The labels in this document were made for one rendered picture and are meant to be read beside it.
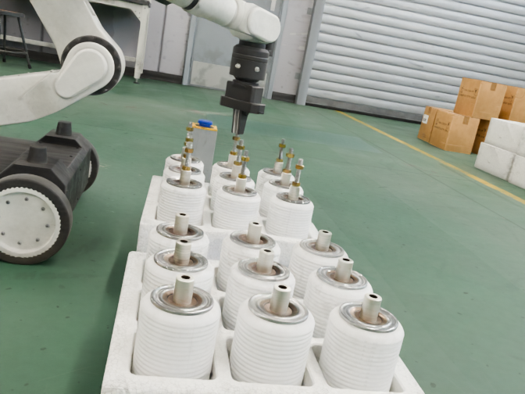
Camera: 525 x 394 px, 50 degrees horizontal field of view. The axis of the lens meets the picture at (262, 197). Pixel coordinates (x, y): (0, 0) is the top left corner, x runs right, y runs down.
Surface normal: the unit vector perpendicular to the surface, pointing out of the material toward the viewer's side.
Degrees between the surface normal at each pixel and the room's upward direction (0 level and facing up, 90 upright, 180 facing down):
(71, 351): 0
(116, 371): 0
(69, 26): 90
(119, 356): 0
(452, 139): 90
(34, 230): 90
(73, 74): 90
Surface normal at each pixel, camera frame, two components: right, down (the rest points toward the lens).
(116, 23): 0.16, 0.29
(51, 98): -0.19, 0.51
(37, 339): 0.18, -0.95
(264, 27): 0.70, 0.31
